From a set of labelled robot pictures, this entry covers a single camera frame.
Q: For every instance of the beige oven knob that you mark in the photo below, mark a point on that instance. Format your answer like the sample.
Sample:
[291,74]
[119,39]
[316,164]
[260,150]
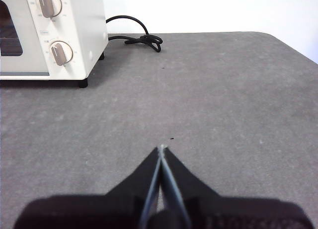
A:
[60,53]
[47,4]

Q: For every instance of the white Toshiba toaster oven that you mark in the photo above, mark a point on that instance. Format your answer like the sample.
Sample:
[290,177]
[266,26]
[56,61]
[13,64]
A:
[87,27]

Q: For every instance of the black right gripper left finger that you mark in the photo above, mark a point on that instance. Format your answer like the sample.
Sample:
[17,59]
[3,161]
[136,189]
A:
[104,211]

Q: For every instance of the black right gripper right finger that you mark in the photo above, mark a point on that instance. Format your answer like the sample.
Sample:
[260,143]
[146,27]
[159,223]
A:
[223,214]

